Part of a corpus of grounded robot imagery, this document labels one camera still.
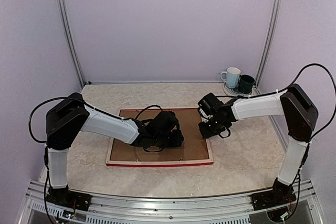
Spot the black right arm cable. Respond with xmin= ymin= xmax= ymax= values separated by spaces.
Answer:
xmin=217 ymin=63 xmax=336 ymax=141

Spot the red wooden picture frame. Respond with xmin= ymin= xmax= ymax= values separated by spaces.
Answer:
xmin=105 ymin=107 xmax=214 ymax=167

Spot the aluminium front rail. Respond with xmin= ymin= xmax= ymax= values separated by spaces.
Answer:
xmin=16 ymin=180 xmax=325 ymax=223

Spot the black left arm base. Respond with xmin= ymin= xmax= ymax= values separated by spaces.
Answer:
xmin=46 ymin=186 xmax=92 ymax=211

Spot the light blue mug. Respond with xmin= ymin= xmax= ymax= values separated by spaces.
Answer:
xmin=220 ymin=67 xmax=241 ymax=89

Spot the white plate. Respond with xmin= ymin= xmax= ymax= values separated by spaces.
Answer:
xmin=222 ymin=83 xmax=253 ymax=97

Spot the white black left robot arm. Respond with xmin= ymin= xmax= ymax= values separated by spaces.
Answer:
xmin=46 ymin=92 xmax=184 ymax=206

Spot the aluminium corner post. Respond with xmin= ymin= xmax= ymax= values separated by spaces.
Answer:
xmin=57 ymin=0 xmax=86 ymax=88
xmin=255 ymin=0 xmax=281 ymax=88

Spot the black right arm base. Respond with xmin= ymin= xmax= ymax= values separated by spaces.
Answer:
xmin=251 ymin=178 xmax=297 ymax=211

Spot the brown frame backing board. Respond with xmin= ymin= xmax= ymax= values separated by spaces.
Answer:
xmin=109 ymin=109 xmax=210 ymax=161

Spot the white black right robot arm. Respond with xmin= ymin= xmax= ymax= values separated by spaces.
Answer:
xmin=198 ymin=83 xmax=319 ymax=205

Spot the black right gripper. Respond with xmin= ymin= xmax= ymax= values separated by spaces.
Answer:
xmin=199 ymin=116 xmax=227 ymax=138

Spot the left aluminium corner post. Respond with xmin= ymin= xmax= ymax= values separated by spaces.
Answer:
xmin=57 ymin=0 xmax=86 ymax=88

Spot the dark green mug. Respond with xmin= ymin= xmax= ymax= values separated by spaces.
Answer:
xmin=238 ymin=74 xmax=255 ymax=94

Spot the right aluminium corner post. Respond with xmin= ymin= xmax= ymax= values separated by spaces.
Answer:
xmin=255 ymin=0 xmax=281 ymax=88

